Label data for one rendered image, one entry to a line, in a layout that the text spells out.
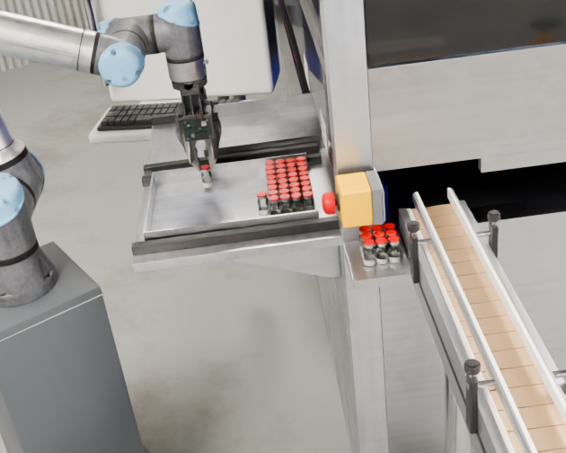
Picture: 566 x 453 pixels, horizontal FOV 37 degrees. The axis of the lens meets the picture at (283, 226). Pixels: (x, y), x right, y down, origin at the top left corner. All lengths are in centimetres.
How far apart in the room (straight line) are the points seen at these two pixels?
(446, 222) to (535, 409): 48
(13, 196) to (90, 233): 191
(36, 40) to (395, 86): 62
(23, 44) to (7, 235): 38
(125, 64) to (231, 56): 98
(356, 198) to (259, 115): 76
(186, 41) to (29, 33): 30
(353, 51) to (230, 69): 108
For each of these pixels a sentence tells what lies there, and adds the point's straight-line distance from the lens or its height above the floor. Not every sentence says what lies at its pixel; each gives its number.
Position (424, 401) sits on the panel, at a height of 45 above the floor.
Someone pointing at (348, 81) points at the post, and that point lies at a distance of 144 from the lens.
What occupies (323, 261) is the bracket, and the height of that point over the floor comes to 77.
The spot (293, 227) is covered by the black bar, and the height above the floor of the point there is 90.
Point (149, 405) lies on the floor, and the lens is 263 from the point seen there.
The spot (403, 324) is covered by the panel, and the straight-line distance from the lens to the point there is 171.
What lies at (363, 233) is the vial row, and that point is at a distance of 151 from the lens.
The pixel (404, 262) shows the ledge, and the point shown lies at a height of 88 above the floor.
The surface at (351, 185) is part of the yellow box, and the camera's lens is 144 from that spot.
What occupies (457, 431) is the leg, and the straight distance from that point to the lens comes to 162.
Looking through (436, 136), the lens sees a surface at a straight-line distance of 151.
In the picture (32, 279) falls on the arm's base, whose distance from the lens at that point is 174.
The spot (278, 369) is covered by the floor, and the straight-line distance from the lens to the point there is 266.
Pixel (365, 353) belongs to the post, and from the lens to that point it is 174.
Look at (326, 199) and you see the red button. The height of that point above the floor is 101.
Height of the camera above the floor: 172
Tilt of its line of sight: 31 degrees down
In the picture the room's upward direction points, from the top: 7 degrees counter-clockwise
